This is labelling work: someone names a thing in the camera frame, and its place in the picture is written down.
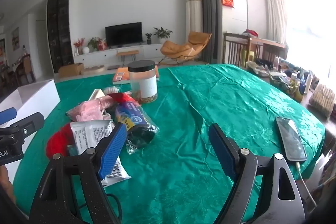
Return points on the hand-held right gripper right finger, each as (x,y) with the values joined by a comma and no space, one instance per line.
(223,153)

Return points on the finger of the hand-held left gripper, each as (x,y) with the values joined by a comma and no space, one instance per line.
(31,121)
(8,114)

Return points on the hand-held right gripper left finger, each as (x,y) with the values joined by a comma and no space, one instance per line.
(113,150)

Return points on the white box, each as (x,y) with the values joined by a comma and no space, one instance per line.
(39,98)

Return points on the white wipes packet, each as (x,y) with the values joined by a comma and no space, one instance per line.
(86,134)

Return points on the red fluffy cloth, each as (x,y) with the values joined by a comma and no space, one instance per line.
(57,140)

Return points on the blue label plastic bag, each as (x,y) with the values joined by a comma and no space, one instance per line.
(131,116)

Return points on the pink face mask pack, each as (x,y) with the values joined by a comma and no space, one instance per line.
(89,108)

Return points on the red packet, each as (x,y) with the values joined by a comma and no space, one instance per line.
(125,98)

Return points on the beige tissue pack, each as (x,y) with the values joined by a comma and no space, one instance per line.
(95,95)

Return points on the cotton swab pack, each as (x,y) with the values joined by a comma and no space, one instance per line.
(111,89)

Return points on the person's left hand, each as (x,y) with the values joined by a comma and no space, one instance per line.
(5,182)

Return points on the cardboard box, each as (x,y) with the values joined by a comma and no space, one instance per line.
(71,69)

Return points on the black smartphone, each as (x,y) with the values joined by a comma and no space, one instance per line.
(290,137)

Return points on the clear jar with black lid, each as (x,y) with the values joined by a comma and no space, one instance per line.
(147,85)

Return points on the orange book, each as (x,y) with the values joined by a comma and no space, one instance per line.
(120,75)

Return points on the red flower plant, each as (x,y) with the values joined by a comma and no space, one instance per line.
(78,43)

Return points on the clutter of bottles and jars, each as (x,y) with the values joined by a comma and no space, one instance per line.
(283,79)

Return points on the black display cabinet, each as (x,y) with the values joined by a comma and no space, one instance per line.
(60,29)

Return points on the wooden bench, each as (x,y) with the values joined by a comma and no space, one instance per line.
(127,52)

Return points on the green leafy plant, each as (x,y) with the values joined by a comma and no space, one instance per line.
(92,43)

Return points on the red gift bag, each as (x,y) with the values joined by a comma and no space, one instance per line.
(102,45)

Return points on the orange lounge chair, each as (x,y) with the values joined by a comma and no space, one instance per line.
(181,49)

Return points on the wooden crib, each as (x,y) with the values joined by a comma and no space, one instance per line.
(262,47)

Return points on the clear bag of biscuits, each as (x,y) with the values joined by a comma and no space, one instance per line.
(324,98)

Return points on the black television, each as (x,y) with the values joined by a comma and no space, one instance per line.
(123,33)

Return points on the small potted plant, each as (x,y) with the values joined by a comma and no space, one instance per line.
(148,37)

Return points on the large potted plant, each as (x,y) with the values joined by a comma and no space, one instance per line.
(162,33)

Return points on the grey curtain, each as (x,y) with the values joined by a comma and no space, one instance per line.
(208,16)

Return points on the covered standing air conditioner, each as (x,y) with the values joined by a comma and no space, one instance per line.
(193,14)

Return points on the white curtain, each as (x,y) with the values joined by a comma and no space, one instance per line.
(275,8)

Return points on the wall picture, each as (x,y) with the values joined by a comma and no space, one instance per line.
(15,39)

